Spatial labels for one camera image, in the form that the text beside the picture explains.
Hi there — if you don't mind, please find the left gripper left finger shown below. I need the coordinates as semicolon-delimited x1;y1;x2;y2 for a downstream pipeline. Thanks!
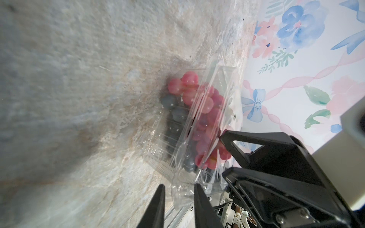
137;184;165;228

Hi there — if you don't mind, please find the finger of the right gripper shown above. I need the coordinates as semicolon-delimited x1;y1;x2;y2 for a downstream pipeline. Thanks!
220;131;325;187
222;167;362;228

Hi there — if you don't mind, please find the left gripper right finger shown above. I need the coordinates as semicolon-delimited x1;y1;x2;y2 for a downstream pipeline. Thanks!
194;183;223;228

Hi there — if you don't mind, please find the red grape bunch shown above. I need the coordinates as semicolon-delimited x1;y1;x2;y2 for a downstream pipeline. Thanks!
167;69;232;173

